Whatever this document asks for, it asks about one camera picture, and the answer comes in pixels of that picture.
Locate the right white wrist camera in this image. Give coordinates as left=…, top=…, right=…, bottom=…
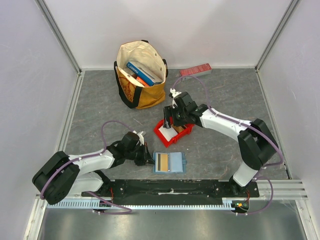
left=169, top=88, right=181, bottom=109

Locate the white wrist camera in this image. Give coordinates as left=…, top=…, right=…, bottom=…
left=169, top=88, right=181, bottom=109
left=133, top=130, right=146, bottom=145

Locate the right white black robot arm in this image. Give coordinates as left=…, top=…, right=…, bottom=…
left=163, top=88, right=280, bottom=197

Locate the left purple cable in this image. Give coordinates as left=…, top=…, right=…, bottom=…
left=39, top=120, right=138, bottom=216

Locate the brown striped card in bin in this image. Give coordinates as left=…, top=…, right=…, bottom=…
left=173, top=126, right=187, bottom=134

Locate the blue book in bag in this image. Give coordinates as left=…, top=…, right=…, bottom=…
left=126, top=61, right=156, bottom=87

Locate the grey slotted cable duct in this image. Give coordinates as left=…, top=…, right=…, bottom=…
left=47, top=198, right=236, bottom=211

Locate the red rectangular carton box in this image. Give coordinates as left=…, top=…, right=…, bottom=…
left=179, top=63, right=212, bottom=81

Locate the orange book in bag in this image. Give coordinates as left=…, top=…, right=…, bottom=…
left=136, top=76, right=149, bottom=87

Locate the blue leather card holder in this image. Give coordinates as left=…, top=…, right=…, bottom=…
left=152, top=152, right=187, bottom=174

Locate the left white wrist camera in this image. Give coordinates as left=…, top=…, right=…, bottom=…
left=133, top=130, right=146, bottom=145

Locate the gold brown credit card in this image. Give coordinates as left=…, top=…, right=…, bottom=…
left=155, top=153, right=169, bottom=172

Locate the red plastic bin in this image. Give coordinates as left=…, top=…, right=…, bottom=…
left=153, top=119, right=195, bottom=148

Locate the white cards stack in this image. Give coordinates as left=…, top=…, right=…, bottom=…
left=158, top=126, right=178, bottom=142

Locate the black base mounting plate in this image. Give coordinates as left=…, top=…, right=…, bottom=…
left=94, top=179, right=260, bottom=200

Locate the yellow canvas tote bag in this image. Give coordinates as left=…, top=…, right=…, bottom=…
left=113, top=40, right=168, bottom=109

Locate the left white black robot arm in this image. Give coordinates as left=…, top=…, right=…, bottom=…
left=31, top=131, right=155, bottom=205

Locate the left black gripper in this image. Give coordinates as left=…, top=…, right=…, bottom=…
left=125, top=142, right=156, bottom=166

